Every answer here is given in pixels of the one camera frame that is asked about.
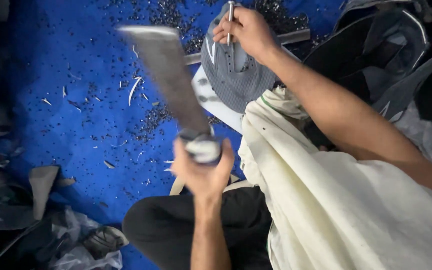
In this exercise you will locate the heap of dark shoe uppers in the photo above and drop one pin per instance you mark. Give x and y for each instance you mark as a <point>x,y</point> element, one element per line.
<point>392,52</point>

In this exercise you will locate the person's black trousers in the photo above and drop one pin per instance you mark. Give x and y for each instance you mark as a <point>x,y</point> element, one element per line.
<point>201,225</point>

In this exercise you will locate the clear plastic bag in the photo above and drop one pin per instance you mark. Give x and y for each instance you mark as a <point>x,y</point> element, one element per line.
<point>84,247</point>

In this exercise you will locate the scatter of black punched bits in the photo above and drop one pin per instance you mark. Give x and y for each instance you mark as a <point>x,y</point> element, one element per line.
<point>156,75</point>

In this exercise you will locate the grey metal mallet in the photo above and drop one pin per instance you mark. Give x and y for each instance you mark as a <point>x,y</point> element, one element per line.
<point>171,71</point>

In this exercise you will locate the person's left hand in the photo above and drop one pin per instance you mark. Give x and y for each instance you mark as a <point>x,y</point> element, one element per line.
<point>201,176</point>

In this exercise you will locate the silver metal punch tool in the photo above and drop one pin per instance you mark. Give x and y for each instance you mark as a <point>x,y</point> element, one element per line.
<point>230,20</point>

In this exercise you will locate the grey leather scrap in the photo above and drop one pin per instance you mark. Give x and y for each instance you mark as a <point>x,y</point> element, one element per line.
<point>42,187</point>

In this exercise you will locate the cream cloth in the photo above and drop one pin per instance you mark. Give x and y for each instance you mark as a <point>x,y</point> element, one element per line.
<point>336,202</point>

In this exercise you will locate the grey mesh shoe upper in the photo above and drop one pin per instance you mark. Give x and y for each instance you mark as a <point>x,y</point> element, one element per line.
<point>234,75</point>

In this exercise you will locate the person's right hand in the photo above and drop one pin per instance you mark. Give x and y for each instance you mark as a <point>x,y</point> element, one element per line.
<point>249,30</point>

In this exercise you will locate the person's right fingers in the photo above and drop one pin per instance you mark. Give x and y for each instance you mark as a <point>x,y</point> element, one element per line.
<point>225,30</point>

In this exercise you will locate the white work board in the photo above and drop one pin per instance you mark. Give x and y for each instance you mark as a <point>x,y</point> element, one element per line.
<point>216,97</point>

